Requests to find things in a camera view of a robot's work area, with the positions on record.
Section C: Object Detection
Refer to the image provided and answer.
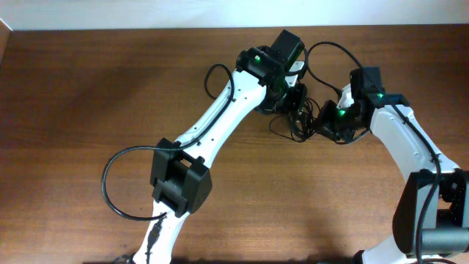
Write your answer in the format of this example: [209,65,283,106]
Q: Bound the black usb cables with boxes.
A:
[269,95,325,144]

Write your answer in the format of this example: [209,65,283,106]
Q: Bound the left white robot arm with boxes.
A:
[129,30,306,263]

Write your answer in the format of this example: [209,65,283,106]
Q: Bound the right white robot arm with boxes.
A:
[316,67,468,264]

